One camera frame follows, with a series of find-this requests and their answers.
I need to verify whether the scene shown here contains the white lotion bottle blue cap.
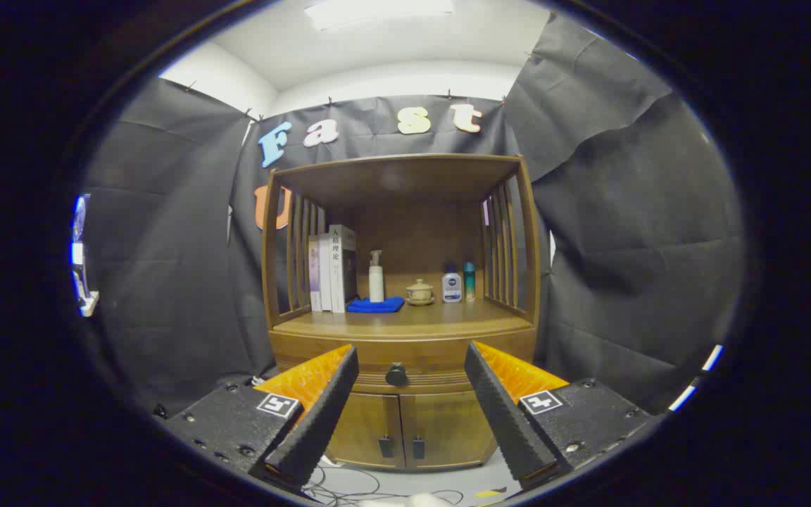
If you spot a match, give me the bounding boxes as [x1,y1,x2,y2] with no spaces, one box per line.
[441,264,463,303]

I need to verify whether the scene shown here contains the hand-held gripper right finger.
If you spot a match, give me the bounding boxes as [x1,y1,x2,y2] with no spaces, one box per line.
[463,341,653,492]

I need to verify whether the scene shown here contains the wooden cabinet door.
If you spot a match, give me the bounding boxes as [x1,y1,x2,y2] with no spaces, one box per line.
[398,391,498,469]
[328,394,406,469]

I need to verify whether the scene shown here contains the wooden cabinet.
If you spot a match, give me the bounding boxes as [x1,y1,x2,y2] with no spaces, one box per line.
[260,154,543,471]

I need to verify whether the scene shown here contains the white pump bottle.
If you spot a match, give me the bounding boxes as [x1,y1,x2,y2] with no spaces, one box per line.
[368,250,386,303]

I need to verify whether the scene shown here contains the blue folded cloth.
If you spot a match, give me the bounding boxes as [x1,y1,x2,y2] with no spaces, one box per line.
[346,296,406,314]

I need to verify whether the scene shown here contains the purple spine book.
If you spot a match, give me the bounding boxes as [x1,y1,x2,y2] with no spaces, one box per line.
[308,234,323,312]

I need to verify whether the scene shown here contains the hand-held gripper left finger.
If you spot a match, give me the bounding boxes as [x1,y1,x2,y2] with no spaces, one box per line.
[164,344,360,494]

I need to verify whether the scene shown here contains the wooden drawer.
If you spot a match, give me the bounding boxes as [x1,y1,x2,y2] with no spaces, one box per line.
[270,331,539,394]

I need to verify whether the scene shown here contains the thin floor cables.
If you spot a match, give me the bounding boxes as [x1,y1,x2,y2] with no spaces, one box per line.
[303,458,466,507]

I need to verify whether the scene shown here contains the beige lidded teacup with saucer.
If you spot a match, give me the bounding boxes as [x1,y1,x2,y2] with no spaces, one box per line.
[405,279,436,306]

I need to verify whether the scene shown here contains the wooden countertop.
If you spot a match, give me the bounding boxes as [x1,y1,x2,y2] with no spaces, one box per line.
[272,299,534,341]

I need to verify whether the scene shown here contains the white spine dark cover book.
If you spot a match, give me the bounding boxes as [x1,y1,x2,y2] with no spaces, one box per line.
[329,224,358,314]

